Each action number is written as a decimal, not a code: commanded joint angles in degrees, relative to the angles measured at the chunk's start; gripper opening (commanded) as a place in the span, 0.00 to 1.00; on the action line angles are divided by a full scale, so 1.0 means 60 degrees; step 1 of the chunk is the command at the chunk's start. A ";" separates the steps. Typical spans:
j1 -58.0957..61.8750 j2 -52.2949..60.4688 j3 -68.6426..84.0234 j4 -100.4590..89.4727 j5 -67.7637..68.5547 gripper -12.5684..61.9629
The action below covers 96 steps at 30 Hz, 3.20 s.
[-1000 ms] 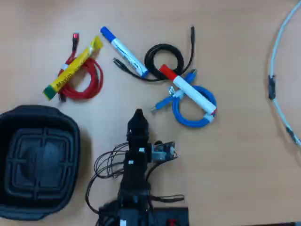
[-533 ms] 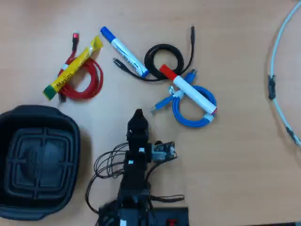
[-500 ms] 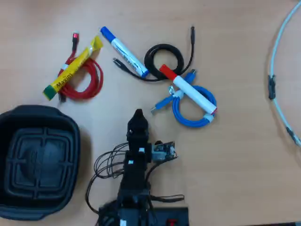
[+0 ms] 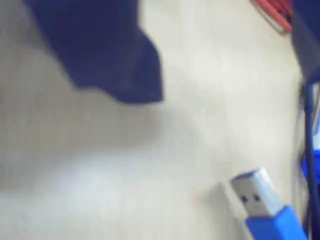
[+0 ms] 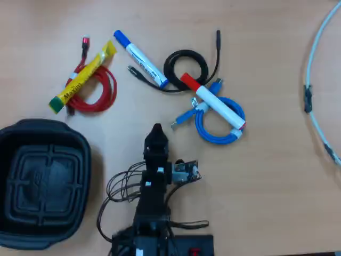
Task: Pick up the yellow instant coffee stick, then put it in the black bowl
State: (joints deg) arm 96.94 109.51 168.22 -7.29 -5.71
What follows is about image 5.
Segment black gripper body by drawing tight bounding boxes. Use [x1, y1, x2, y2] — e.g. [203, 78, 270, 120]
[142, 145, 173, 188]

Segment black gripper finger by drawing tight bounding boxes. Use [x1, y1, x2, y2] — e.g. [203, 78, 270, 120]
[157, 123, 169, 146]
[144, 123, 158, 146]

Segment yellow instant coffee stick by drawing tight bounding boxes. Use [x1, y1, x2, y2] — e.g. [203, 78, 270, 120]
[48, 39, 118, 115]

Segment red bowl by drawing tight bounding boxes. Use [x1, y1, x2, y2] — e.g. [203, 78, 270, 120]
[65, 34, 118, 117]

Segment red capped white marker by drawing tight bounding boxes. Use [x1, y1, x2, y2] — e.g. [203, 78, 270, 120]
[180, 73, 247, 131]

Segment blue capped white marker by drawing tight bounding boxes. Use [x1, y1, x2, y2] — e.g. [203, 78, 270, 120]
[113, 29, 170, 89]

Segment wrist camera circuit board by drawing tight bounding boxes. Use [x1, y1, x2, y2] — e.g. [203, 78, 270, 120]
[170, 159, 202, 186]

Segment thin dark arm wires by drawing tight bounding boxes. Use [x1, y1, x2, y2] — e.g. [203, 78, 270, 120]
[96, 161, 148, 243]

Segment blue coiled USB cable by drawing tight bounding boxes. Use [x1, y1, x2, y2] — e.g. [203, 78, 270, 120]
[170, 78, 246, 146]

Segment black coiled cable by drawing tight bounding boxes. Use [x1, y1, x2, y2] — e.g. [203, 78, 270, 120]
[127, 29, 222, 93]

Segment black box with red switch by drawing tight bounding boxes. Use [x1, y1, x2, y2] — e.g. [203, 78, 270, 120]
[172, 234, 215, 256]

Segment long white cable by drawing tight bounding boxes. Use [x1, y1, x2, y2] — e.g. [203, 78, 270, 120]
[303, 0, 341, 167]

